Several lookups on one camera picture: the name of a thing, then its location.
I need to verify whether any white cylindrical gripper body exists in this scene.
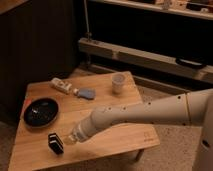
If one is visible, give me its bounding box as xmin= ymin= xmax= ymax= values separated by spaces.
xmin=67 ymin=116 xmax=101 ymax=145

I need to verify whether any black eraser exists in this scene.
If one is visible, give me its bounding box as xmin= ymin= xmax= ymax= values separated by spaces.
xmin=48 ymin=133 xmax=64 ymax=155

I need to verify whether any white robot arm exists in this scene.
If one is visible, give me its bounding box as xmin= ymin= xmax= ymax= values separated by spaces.
xmin=69 ymin=88 xmax=213 ymax=171

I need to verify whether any translucent plastic cup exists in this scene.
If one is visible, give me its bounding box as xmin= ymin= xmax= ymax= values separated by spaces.
xmin=111 ymin=73 xmax=125 ymax=94

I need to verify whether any wooden low table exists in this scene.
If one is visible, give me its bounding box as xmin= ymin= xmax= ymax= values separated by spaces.
xmin=7 ymin=70 xmax=161 ymax=171

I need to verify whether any white tube bottle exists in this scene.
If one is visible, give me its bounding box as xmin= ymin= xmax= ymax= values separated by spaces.
xmin=50 ymin=78 xmax=79 ymax=94

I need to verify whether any black round plate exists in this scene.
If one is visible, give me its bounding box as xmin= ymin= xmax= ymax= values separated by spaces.
xmin=23 ymin=98 xmax=59 ymax=127

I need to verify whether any metal pole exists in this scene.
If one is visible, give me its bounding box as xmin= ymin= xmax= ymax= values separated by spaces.
xmin=83 ymin=0 xmax=92 ymax=42

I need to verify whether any black handle on ledge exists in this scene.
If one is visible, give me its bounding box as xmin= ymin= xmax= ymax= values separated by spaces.
xmin=175 ymin=58 xmax=207 ymax=69

